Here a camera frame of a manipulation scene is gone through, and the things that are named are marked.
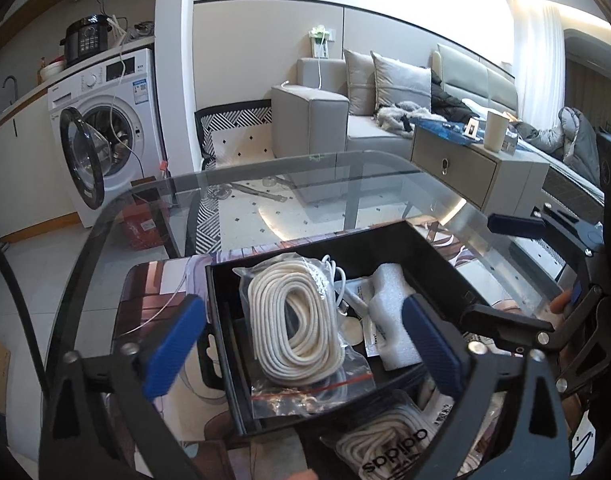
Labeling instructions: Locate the black cardboard box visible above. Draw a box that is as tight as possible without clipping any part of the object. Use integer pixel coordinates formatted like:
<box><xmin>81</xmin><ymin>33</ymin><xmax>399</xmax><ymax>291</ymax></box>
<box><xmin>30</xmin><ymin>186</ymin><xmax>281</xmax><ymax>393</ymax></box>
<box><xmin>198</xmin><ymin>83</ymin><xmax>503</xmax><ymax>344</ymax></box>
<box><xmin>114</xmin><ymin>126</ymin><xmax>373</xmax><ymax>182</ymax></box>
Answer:
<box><xmin>206</xmin><ymin>220</ymin><xmax>491</xmax><ymax>438</ymax></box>

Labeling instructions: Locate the white foam piece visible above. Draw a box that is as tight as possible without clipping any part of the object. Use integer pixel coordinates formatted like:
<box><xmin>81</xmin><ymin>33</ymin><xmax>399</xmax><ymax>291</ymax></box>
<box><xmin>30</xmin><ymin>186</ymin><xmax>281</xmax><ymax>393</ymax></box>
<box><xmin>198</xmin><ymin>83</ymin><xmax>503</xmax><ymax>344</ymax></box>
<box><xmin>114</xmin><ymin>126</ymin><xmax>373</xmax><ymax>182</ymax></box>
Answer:
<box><xmin>368</xmin><ymin>263</ymin><xmax>426</xmax><ymax>372</ymax></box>

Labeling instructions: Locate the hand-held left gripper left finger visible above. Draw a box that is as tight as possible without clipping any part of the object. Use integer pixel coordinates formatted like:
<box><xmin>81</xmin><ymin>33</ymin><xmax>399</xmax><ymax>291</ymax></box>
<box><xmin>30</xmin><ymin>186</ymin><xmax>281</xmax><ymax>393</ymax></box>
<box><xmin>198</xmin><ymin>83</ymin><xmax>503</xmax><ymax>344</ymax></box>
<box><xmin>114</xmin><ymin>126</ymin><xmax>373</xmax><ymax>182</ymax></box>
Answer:
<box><xmin>38</xmin><ymin>295</ymin><xmax>209</xmax><ymax>480</ymax></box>

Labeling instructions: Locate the black jacket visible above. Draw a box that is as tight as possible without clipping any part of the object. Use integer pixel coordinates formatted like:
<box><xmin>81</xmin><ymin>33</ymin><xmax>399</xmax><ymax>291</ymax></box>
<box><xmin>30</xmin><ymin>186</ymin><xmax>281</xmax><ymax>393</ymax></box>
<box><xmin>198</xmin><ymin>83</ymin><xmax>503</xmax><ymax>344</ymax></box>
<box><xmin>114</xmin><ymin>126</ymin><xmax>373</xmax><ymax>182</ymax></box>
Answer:
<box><xmin>429</xmin><ymin>69</ymin><xmax>479</xmax><ymax>121</ymax></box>

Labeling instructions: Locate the pale padded headboard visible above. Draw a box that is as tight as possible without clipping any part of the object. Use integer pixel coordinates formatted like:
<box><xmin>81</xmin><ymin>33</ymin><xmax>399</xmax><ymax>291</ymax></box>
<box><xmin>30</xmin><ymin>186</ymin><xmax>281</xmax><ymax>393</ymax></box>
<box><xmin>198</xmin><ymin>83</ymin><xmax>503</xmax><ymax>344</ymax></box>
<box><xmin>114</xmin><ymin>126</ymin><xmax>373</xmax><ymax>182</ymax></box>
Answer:
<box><xmin>432</xmin><ymin>42</ymin><xmax>519</xmax><ymax>121</ymax></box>

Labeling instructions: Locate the beige drawer cabinet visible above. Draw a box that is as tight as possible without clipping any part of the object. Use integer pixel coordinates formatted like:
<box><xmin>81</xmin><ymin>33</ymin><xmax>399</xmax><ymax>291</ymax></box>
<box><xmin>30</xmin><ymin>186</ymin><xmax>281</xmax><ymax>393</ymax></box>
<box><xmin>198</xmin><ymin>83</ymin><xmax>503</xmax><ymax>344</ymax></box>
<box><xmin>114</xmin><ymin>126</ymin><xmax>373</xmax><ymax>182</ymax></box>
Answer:
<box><xmin>410</xmin><ymin>124</ymin><xmax>551</xmax><ymax>211</ymax></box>

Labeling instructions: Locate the bagged white rope coil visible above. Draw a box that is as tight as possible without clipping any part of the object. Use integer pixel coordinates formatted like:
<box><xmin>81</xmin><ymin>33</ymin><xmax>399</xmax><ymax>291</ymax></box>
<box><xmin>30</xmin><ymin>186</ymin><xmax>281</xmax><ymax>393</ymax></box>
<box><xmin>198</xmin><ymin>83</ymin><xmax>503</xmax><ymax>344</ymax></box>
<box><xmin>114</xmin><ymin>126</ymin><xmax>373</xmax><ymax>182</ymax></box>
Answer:
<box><xmin>234</xmin><ymin>255</ymin><xmax>376</xmax><ymax>418</ymax></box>

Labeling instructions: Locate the white kitchen cabinet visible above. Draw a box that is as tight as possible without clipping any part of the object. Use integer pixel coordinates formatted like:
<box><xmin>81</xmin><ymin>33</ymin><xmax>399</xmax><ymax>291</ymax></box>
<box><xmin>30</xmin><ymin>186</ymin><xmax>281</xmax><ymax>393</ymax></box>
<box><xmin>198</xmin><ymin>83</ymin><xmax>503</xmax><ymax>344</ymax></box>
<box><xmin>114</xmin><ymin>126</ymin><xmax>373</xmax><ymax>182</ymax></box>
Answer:
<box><xmin>0</xmin><ymin>95</ymin><xmax>81</xmax><ymax>241</ymax></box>
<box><xmin>0</xmin><ymin>0</ymin><xmax>54</xmax><ymax>52</ymax></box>

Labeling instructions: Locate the beige sofa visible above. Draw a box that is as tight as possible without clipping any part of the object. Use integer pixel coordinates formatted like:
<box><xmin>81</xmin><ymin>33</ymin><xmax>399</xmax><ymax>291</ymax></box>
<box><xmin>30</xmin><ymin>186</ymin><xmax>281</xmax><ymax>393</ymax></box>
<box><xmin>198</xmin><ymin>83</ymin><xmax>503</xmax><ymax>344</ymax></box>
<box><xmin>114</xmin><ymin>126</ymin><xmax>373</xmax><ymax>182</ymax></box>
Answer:
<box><xmin>272</xmin><ymin>57</ymin><xmax>436</xmax><ymax>161</ymax></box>

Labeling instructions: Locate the black cable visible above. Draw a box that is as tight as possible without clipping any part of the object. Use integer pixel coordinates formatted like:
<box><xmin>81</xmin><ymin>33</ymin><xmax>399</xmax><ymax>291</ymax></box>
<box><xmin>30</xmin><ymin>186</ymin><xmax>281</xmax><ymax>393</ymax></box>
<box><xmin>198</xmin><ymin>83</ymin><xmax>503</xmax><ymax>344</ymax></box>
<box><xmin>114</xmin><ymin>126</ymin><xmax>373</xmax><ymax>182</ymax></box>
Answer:
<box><xmin>0</xmin><ymin>230</ymin><xmax>51</xmax><ymax>401</ymax></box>

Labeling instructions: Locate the wall socket with chargers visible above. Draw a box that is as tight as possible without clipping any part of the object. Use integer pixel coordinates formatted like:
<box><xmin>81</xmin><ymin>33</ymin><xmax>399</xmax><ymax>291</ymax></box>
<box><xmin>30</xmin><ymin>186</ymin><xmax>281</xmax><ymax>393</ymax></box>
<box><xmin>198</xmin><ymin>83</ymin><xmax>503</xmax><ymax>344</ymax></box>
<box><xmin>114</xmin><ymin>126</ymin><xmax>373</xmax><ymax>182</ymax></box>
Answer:
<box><xmin>308</xmin><ymin>25</ymin><xmax>333</xmax><ymax>58</ymax></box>

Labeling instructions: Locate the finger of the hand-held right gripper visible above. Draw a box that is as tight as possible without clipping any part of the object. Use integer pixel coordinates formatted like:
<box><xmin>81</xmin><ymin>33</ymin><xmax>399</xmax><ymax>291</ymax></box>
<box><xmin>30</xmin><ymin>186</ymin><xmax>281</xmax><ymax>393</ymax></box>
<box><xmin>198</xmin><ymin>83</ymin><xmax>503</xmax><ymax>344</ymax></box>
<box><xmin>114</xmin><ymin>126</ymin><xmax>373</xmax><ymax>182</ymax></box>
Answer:
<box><xmin>487</xmin><ymin>204</ymin><xmax>603</xmax><ymax>261</ymax></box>
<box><xmin>459</xmin><ymin>285</ymin><xmax>606</xmax><ymax>361</ymax></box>

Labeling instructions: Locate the patterned chair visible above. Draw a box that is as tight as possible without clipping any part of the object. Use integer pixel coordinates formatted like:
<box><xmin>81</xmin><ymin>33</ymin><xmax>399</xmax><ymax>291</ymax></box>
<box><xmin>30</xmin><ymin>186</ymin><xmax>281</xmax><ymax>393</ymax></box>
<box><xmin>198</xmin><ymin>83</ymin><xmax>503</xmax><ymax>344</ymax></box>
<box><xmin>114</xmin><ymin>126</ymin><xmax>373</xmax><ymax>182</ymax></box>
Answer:
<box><xmin>194</xmin><ymin>100</ymin><xmax>416</xmax><ymax>258</ymax></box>

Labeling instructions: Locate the small clear printed packet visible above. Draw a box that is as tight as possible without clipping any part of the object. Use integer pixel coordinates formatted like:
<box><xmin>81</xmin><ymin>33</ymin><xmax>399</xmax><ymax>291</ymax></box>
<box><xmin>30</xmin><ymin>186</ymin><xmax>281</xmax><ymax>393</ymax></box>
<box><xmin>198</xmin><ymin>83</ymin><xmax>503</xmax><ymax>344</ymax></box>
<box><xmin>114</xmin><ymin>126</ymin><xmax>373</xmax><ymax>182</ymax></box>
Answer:
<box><xmin>343</xmin><ymin>277</ymin><xmax>386</xmax><ymax>358</ymax></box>

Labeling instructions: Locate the white washing machine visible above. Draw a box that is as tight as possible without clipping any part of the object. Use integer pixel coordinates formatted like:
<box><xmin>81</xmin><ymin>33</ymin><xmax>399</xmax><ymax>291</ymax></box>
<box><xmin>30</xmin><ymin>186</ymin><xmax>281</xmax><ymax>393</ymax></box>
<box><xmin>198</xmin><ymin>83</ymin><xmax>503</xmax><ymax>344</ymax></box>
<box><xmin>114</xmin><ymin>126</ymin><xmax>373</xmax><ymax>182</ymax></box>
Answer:
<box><xmin>48</xmin><ymin>47</ymin><xmax>169</xmax><ymax>228</ymax></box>

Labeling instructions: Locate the bagged white laces striped logo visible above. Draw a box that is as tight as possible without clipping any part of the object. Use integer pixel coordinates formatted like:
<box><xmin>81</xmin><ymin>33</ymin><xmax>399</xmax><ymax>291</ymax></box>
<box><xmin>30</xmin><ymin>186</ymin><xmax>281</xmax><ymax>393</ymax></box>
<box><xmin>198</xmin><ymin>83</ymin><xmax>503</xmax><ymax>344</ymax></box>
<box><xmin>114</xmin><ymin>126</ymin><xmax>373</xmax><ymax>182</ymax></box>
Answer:
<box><xmin>320</xmin><ymin>400</ymin><xmax>456</xmax><ymax>480</ymax></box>

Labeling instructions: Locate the brown curtain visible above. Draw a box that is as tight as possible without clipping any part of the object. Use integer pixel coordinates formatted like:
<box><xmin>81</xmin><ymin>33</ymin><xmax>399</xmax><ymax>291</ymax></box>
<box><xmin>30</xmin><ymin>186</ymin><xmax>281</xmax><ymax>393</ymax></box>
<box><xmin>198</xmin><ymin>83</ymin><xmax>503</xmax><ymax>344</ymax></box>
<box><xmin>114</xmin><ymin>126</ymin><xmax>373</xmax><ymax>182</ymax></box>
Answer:
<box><xmin>564</xmin><ymin>30</ymin><xmax>611</xmax><ymax>133</ymax></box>

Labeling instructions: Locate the grey furry cloth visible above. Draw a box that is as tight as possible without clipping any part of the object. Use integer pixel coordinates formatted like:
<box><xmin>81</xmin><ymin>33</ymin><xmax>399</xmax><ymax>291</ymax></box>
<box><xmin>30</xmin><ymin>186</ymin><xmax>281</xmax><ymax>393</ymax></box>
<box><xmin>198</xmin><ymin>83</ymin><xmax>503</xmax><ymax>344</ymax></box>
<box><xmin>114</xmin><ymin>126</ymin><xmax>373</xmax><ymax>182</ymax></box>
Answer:
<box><xmin>375</xmin><ymin>101</ymin><xmax>446</xmax><ymax>133</ymax></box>

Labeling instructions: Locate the white lower kitchen cabinet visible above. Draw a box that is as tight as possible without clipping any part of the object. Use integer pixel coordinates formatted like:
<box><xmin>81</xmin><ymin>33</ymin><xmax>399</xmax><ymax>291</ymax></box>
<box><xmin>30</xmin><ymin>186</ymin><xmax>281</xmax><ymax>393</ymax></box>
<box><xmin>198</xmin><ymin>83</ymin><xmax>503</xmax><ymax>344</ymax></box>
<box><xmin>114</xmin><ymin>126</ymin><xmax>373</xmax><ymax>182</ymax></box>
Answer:
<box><xmin>0</xmin><ymin>95</ymin><xmax>81</xmax><ymax>241</ymax></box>

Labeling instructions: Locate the blue tray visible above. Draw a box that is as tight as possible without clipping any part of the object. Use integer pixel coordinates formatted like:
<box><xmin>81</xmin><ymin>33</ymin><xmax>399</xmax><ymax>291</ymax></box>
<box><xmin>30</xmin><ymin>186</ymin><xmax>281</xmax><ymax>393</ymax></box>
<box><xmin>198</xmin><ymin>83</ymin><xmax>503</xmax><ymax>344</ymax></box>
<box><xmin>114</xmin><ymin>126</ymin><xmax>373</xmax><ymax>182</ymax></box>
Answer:
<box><xmin>416</xmin><ymin>119</ymin><xmax>486</xmax><ymax>142</ymax></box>

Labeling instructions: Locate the white sheer curtain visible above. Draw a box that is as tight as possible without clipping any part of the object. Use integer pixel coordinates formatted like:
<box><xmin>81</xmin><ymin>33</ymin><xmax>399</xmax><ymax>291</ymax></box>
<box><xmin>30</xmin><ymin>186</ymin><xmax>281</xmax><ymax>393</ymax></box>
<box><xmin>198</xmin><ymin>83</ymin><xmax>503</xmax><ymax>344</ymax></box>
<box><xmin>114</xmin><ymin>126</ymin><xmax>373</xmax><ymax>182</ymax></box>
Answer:
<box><xmin>513</xmin><ymin>0</ymin><xmax>569</xmax><ymax>111</ymax></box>

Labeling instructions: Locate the red box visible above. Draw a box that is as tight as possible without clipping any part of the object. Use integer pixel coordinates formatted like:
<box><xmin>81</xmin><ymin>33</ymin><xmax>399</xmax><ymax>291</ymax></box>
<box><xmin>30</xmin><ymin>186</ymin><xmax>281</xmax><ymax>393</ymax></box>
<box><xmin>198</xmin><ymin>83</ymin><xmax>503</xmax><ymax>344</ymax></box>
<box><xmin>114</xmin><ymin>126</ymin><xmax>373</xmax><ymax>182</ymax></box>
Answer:
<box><xmin>120</xmin><ymin>176</ymin><xmax>169</xmax><ymax>251</ymax></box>

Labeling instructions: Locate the black pressure cooker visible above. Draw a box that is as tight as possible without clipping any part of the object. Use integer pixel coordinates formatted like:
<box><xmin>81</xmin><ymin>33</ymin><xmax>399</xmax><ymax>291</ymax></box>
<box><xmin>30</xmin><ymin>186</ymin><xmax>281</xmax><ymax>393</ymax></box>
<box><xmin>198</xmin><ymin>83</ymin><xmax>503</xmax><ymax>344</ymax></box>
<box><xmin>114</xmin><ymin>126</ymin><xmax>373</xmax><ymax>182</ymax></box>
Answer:
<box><xmin>60</xmin><ymin>15</ymin><xmax>111</xmax><ymax>67</ymax></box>

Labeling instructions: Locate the grey cushion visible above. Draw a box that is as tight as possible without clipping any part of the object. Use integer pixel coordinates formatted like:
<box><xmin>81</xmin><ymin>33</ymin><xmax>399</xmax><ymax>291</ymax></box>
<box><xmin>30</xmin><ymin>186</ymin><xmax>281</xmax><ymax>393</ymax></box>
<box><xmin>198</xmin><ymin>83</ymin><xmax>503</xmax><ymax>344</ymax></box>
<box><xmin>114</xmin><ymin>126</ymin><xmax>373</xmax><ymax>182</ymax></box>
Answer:
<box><xmin>343</xmin><ymin>49</ymin><xmax>379</xmax><ymax>116</ymax></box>
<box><xmin>370</xmin><ymin>51</ymin><xmax>433</xmax><ymax>113</ymax></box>

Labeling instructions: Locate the white upper kitchen cabinet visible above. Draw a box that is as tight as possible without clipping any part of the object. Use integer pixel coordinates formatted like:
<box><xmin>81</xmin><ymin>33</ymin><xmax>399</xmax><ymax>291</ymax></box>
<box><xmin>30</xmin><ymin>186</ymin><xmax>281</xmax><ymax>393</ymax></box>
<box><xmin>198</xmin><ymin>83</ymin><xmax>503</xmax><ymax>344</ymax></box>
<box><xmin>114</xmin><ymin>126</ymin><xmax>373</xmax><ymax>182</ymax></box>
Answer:
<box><xmin>0</xmin><ymin>0</ymin><xmax>54</xmax><ymax>52</ymax></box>

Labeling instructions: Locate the grey down comforter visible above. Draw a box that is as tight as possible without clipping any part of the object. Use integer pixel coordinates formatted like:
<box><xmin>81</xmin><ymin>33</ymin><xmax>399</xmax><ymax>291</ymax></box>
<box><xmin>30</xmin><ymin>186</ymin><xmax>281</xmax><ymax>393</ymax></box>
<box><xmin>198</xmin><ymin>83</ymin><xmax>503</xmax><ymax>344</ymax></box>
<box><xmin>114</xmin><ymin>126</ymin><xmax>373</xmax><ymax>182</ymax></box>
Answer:
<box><xmin>515</xmin><ymin>106</ymin><xmax>603</xmax><ymax>191</ymax></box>

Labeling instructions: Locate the person's right hand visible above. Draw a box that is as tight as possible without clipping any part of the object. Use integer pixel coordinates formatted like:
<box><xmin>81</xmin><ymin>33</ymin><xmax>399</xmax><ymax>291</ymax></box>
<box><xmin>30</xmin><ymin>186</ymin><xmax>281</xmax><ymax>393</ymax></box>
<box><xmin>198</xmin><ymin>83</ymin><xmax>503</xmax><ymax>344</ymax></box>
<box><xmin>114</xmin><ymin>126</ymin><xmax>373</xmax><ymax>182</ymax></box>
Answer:
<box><xmin>550</xmin><ymin>290</ymin><xmax>573</xmax><ymax>317</ymax></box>

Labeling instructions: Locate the cream cup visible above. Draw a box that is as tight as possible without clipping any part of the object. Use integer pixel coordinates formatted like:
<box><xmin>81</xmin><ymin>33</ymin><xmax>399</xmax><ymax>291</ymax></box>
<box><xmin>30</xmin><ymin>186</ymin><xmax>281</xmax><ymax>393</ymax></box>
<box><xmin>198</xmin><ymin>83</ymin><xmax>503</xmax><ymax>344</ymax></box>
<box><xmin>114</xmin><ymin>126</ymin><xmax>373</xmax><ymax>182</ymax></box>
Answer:
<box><xmin>484</xmin><ymin>110</ymin><xmax>510</xmax><ymax>152</ymax></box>

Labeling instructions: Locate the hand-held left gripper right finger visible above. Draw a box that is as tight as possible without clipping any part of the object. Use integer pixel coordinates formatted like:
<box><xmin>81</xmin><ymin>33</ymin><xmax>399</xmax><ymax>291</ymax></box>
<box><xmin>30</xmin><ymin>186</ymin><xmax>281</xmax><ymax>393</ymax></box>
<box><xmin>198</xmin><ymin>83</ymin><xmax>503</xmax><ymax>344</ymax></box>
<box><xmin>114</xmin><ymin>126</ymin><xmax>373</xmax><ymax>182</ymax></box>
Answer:
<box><xmin>401</xmin><ymin>294</ymin><xmax>571</xmax><ymax>480</ymax></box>

